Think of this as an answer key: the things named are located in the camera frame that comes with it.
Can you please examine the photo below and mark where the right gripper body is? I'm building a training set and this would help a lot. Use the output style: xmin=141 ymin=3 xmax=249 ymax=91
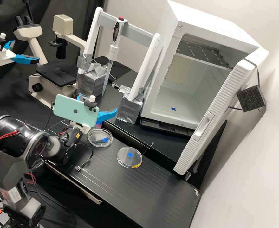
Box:
xmin=70 ymin=120 xmax=91 ymax=134

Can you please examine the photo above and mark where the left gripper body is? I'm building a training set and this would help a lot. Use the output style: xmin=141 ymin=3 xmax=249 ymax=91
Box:
xmin=0 ymin=44 xmax=17 ymax=67

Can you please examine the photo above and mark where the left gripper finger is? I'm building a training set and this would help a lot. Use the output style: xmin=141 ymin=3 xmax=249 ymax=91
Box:
xmin=3 ymin=40 xmax=16 ymax=51
xmin=12 ymin=54 xmax=40 ymax=65

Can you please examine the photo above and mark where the left phone holder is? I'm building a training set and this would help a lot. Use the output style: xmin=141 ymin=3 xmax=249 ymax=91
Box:
xmin=0 ymin=33 xmax=7 ymax=52

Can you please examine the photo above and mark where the petri dish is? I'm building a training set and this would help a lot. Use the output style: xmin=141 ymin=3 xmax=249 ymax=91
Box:
xmin=87 ymin=127 xmax=113 ymax=148

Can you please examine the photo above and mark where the black platform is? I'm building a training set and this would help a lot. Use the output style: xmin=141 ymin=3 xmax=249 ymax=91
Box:
xmin=94 ymin=83 xmax=198 ymax=173
xmin=111 ymin=70 xmax=140 ymax=89
xmin=44 ymin=120 xmax=200 ymax=228

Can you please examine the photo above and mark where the cream microscope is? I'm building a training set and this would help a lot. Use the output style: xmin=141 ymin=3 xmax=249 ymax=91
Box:
xmin=13 ymin=14 xmax=88 ymax=109

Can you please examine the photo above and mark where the white pipette stand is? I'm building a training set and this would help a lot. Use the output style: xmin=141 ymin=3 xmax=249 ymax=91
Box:
xmin=76 ymin=6 xmax=165 ymax=124

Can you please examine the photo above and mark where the pipette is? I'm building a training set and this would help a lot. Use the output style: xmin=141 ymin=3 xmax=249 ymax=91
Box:
xmin=102 ymin=17 xmax=128 ymax=97

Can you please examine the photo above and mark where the black tray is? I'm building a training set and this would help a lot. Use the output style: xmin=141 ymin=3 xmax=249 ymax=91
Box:
xmin=139 ymin=118 xmax=195 ymax=138

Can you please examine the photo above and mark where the incubator door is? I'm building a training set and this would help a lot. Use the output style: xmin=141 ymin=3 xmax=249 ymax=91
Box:
xmin=173 ymin=58 xmax=267 ymax=176

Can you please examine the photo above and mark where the white incubator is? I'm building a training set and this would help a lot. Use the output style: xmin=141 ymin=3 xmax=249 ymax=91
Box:
xmin=140 ymin=0 xmax=270 ymax=130

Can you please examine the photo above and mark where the right wrist camera phone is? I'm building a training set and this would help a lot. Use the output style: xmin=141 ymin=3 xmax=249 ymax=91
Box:
xmin=52 ymin=94 xmax=100 ymax=130

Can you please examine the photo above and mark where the black cable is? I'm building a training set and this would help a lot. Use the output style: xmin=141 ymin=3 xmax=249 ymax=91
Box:
xmin=75 ymin=143 xmax=94 ymax=172
xmin=43 ymin=101 xmax=55 ymax=131

